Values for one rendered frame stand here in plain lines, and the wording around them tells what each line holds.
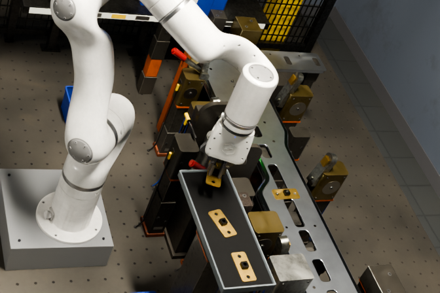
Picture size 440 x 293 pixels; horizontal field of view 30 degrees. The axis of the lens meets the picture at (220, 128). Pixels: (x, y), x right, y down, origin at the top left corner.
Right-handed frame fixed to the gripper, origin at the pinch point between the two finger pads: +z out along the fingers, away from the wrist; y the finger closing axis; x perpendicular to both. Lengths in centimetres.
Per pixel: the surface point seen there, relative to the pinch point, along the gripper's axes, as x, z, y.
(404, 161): 184, 124, 129
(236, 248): -17.2, 7.6, 9.0
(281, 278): -17.7, 12.6, 22.6
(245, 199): 6.1, 13.6, 11.8
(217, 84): 64, 24, 1
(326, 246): 8.1, 23.6, 39.5
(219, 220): -10.5, 6.8, 3.8
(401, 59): 235, 95, 117
